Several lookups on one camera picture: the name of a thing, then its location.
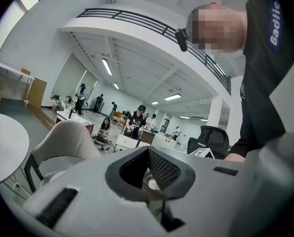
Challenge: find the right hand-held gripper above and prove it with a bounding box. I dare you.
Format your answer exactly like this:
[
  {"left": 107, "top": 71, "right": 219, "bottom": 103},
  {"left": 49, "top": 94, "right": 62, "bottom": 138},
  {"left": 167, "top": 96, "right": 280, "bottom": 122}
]
[{"left": 189, "top": 148, "right": 216, "bottom": 159}]

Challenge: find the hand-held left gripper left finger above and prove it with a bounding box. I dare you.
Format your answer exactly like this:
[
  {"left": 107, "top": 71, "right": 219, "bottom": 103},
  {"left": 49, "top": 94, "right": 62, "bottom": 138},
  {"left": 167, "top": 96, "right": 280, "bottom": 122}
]
[{"left": 23, "top": 146, "right": 167, "bottom": 237}]

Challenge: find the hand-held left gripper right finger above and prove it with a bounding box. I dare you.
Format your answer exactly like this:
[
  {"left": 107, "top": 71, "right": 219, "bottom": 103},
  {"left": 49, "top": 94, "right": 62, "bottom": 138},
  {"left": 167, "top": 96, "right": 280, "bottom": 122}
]
[{"left": 148, "top": 146, "right": 255, "bottom": 237}]

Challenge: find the beige upholstered chair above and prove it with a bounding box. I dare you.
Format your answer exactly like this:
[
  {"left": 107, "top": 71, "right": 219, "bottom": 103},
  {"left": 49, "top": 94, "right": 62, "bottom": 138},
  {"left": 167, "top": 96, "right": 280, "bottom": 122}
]
[{"left": 24, "top": 119, "right": 102, "bottom": 194}]

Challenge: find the person's right forearm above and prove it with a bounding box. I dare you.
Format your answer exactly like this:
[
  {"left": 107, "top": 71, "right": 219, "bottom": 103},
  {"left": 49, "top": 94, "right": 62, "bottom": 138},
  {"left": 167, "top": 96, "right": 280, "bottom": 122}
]
[{"left": 224, "top": 153, "right": 246, "bottom": 163}]

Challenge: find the black mesh office chair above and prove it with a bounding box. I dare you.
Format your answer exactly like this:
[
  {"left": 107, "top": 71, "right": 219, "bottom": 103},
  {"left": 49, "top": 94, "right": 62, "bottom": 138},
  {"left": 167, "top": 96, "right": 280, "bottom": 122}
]
[{"left": 187, "top": 125, "right": 230, "bottom": 160}]

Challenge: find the white low cabinet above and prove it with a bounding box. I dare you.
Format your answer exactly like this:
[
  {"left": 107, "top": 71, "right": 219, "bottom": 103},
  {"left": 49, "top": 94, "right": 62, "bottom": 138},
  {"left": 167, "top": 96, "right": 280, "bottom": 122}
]
[{"left": 152, "top": 133, "right": 177, "bottom": 151}]

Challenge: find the white drawer cabinet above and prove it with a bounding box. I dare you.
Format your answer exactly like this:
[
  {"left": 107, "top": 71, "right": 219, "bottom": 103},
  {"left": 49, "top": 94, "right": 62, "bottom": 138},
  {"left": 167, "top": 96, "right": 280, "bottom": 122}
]
[{"left": 114, "top": 134, "right": 138, "bottom": 153}]

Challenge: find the woven wicker basket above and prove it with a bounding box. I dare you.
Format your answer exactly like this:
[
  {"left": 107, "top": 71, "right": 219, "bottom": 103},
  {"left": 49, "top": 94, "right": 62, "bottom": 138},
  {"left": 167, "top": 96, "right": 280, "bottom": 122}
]
[{"left": 142, "top": 173, "right": 165, "bottom": 202}]

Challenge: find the white workbench with brown side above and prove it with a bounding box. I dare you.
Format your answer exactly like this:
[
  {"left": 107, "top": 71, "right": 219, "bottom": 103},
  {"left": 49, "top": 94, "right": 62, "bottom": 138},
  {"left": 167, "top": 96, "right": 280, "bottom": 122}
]
[{"left": 55, "top": 110, "right": 95, "bottom": 133}]

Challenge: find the round white table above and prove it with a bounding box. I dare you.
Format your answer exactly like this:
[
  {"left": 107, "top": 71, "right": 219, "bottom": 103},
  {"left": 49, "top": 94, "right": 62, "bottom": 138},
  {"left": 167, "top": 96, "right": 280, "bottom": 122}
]
[{"left": 0, "top": 112, "right": 30, "bottom": 185}]

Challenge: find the person's black t-shirt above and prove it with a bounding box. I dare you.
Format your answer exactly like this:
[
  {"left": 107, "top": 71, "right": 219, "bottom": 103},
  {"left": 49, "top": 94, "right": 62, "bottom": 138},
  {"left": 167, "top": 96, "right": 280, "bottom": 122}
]
[{"left": 229, "top": 0, "right": 294, "bottom": 158}]

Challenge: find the brown cardboard panel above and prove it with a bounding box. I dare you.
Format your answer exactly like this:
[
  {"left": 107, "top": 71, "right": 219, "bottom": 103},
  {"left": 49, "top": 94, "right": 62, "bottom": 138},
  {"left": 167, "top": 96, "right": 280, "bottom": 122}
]
[{"left": 28, "top": 77, "right": 48, "bottom": 109}]

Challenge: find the person's head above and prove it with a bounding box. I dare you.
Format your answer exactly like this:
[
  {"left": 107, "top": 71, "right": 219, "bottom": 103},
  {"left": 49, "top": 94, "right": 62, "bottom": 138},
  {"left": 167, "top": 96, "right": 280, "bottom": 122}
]
[{"left": 187, "top": 1, "right": 249, "bottom": 56}]

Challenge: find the white folding table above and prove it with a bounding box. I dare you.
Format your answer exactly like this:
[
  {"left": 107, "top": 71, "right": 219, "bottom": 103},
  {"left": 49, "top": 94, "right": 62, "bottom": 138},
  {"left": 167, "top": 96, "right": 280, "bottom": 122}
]
[{"left": 0, "top": 61, "right": 36, "bottom": 108}]

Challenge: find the black balcony railing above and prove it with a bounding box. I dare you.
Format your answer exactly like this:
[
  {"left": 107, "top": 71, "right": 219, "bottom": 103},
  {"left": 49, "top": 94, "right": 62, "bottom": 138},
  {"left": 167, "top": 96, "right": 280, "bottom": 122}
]
[{"left": 76, "top": 8, "right": 233, "bottom": 95}]

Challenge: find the black head-worn camera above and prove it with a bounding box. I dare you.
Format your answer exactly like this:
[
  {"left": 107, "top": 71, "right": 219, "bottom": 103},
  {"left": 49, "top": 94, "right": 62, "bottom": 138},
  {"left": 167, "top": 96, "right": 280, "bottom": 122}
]
[{"left": 174, "top": 28, "right": 189, "bottom": 52}]

